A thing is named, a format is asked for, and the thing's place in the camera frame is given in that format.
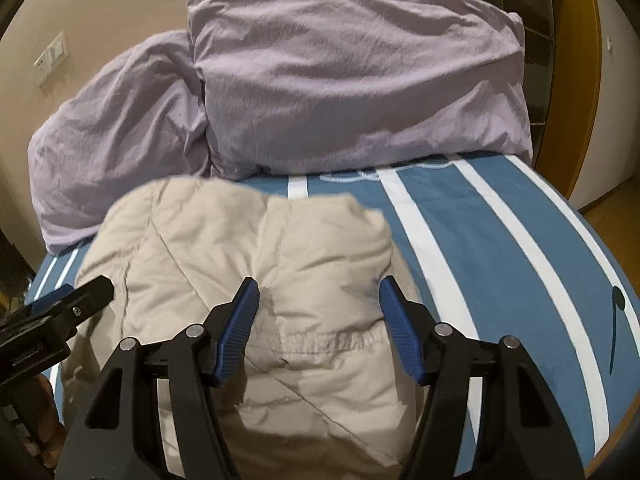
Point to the lavender pillow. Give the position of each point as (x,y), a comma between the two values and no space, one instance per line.
(115,150)
(350,85)

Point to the blue white striped bed sheet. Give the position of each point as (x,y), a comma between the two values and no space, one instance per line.
(475,235)

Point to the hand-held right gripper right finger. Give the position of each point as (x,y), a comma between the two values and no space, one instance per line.
(402,335)

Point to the dark door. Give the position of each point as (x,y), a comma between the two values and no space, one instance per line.
(540,60)

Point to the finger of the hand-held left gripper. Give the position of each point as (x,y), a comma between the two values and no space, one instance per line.
(50,300)
(85,302)

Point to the wooden door frame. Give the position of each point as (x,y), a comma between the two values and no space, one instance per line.
(575,85)

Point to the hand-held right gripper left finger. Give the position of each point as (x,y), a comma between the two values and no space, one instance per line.
(235,335)

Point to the beige puffer jacket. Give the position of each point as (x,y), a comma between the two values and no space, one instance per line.
(250,240)

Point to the white wall switch panel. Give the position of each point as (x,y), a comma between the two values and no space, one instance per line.
(51,57)

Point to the small white wall switch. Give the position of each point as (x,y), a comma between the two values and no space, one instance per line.
(610,45)

